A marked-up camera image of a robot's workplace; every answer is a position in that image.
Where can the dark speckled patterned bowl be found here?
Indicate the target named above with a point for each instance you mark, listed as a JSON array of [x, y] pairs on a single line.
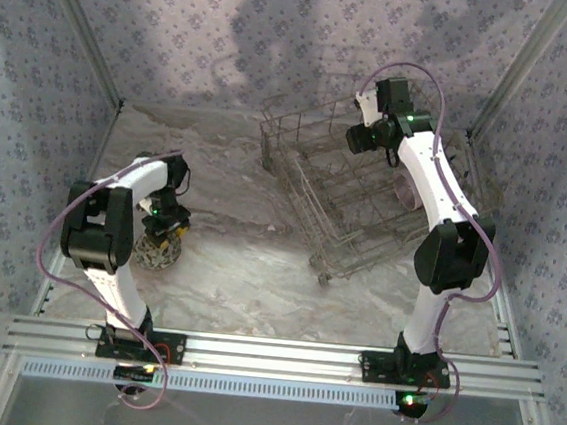
[[158, 261]]

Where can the lavender bowl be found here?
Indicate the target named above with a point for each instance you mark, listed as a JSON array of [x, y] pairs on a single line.
[[408, 197]]

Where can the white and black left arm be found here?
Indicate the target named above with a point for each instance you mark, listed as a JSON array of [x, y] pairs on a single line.
[[100, 235]]

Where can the control board with LED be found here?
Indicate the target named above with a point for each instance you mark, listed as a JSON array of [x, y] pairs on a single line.
[[135, 373], [411, 403]]

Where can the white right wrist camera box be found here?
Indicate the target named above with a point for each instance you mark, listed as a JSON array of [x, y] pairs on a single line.
[[366, 107]]

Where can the aluminium table side rail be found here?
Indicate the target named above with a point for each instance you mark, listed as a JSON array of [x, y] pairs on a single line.
[[505, 314], [96, 164]]

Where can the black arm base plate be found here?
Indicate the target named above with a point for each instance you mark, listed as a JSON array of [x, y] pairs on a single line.
[[175, 350], [374, 367]]

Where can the aluminium corner post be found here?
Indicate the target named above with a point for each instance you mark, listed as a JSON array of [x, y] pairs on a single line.
[[89, 38], [518, 69]]

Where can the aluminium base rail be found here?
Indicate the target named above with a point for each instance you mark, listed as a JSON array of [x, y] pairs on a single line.
[[275, 355]]

